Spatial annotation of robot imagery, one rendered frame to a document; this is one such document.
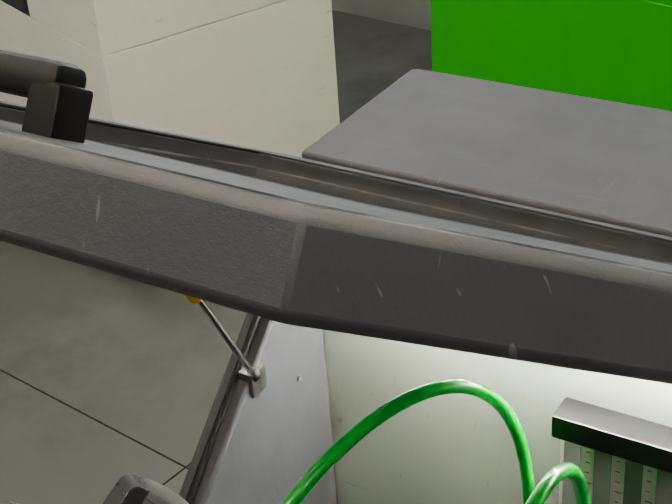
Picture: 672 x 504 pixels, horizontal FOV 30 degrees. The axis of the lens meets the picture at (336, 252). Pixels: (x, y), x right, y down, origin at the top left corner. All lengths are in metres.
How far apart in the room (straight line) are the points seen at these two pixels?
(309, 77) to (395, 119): 2.73
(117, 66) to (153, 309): 0.78
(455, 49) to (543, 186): 2.88
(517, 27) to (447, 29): 0.30
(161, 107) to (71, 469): 1.19
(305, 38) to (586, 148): 2.81
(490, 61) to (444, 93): 2.55
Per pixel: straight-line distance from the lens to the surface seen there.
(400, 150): 1.46
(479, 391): 1.25
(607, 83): 3.90
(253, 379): 1.42
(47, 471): 3.47
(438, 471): 1.57
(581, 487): 1.27
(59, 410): 3.68
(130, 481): 1.15
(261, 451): 1.49
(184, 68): 3.97
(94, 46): 3.85
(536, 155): 1.45
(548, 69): 4.02
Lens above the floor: 2.14
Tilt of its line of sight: 30 degrees down
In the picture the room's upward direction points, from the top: 4 degrees counter-clockwise
